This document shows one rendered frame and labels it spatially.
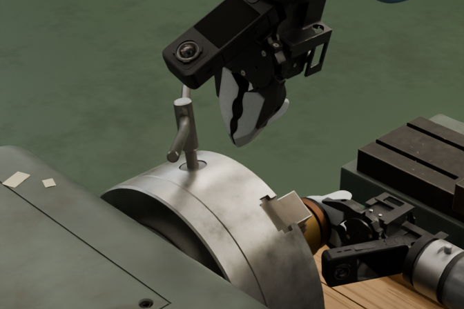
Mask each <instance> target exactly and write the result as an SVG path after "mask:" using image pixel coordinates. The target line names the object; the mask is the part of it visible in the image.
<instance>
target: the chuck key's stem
mask: <svg viewBox="0 0 464 309"><path fill-rule="evenodd" d="M173 105H174V110H175V118H176V123H177V131H179V127H180V117H181V116H184V115H186V116H188V117H189V118H190V127H189V134H188V137H187V139H186V142H185V144H184V147H183V149H182V151H184V152H185V157H186V164H187V170H190V169H196V168H199V164H198V161H197V153H196V150H197V149H198V147H199V144H198V140H197V131H196V127H195V118H194V114H193V105H192V101H191V99H189V98H180V99H177V100H175V101H174V102H173Z"/></svg>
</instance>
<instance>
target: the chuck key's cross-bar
mask: <svg viewBox="0 0 464 309"><path fill-rule="evenodd" d="M181 98H189V99H191V89H190V88H188V87H187V86H185V85H183V86H182V92H181ZM189 127H190V118H189V117H188V116H186V115H184V116H181V117H180V127H179V131H178V133H177V135H176V137H175V139H174V141H173V143H172V145H171V147H170V150H169V152H168V154H167V156H166V157H167V159H168V161H170V162H171V163H175V162H176V161H178V159H179V157H180V155H181V152H182V149H183V147H184V144H185V142H186V139H187V137H188V135H189Z"/></svg>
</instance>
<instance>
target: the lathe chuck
mask: <svg viewBox="0 0 464 309"><path fill-rule="evenodd" d="M196 153H197V161H201V162H204V163H205V164H206V167H205V168H203V169H201V170H198V171H194V172H186V171H182V170H180V167H181V166H182V165H184V164H185V163H186V157H185V154H183V155H180V157H179V159H178V161H176V162H175V163H171V162H170V161H167V162H166V163H163V164H162V165H159V166H157V167H155V168H153V169H151V170H148V171H146V172H144V173H142V174H140V175H137V176H136V177H140V176H150V177H157V178H160V179H164V180H166V181H169V182H171V183H174V184H175V185H177V186H179V187H180V188H182V189H183V190H185V191H187V192H188V193H189V194H191V195H192V196H194V197H195V198H196V199H197V200H198V201H199V202H201V203H202V204H203V205H204V206H205V207H206V208H207V209H208V210H209V211H210V212H211V213H212V214H213V215H214V216H215V217H216V218H217V220H218V221H219V222H220V223H221V224H222V225H223V226H224V228H225V229H226V231H227V232H228V233H229V234H230V236H231V237H232V238H233V240H234V242H235V243H236V244H237V246H238V248H239V249H240V251H241V252H242V254H243V255H244V258H245V259H246V261H247V263H248V265H249V267H250V269H251V271H252V273H253V275H254V277H255V279H256V281H257V283H258V286H259V288H260V291H261V293H262V296H263V299H264V302H265V305H266V307H268V308H269V309H325V300H324V295H323V289H322V283H321V280H320V275H319V272H318V268H317V265H316V262H315V260H314V258H313V255H312V252H311V250H310V247H309V245H308V243H307V240H306V239H305V236H304V235H303V233H302V231H301V229H300V228H299V226H298V224H297V223H296V222H295V223H293V224H291V225H290V226H289V227H288V229H289V230H290V232H288V233H287V234H284V233H283V231H282V230H281V231H279V232H278V230H277V229H276V227H275V226H274V224H273V223H272V221H271V220H270V218H269V217H268V216H267V214H266V213H265V211H264V210H263V209H262V208H261V207H260V205H261V204H262V202H261V200H262V199H263V198H265V197H266V198H267V200H268V201H270V200H272V199H275V198H276V197H277V195H276V194H275V192H274V191H272V189H270V187H268V185H267V184H266V183H265V182H263V180H261V179H260V178H259V177H258V176H257V175H255V174H254V173H253V172H251V171H250V170H249V169H248V168H246V167H244V166H243V165H242V164H240V163H238V162H237V161H235V160H233V159H231V158H229V157H226V156H224V155H222V154H218V153H216V152H210V151H203V150H198V151H196Z"/></svg>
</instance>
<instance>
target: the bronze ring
mask: <svg viewBox="0 0 464 309"><path fill-rule="evenodd" d="M300 199H301V201H302V202H303V204H304V205H305V206H306V207H307V209H308V210H309V212H310V213H311V214H312V216H311V217H310V218H309V219H308V220H307V221H306V222H305V223H306V224H307V226H306V228H307V231H306V232H305V233H304V234H303V235H304V237H305V239H306V240H307V243H308V245H309V247H310V250H311V252H312V255H313V256H314V255H315V254H316V253H317V251H318V250H319V249H321V248H322V247H323V246H325V245H326V244H327V243H328V242H329V240H330V237H331V222H330V220H329V216H328V214H327V212H326V211H325V209H324V208H323V207H322V206H321V205H320V204H319V203H318V202H317V201H316V200H314V199H312V198H308V197H301V198H300Z"/></svg>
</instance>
